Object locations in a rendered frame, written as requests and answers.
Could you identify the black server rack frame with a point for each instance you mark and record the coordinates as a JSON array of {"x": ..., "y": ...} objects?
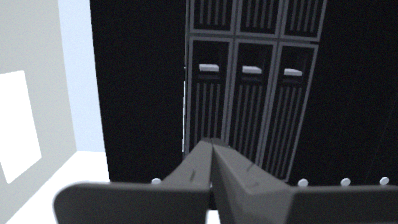
[{"x": 349, "y": 133}]

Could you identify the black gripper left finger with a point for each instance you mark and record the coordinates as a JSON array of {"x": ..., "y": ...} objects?
[{"x": 98, "y": 202}]

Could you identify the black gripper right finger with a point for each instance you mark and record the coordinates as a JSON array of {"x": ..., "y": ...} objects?
[{"x": 246, "y": 194}]

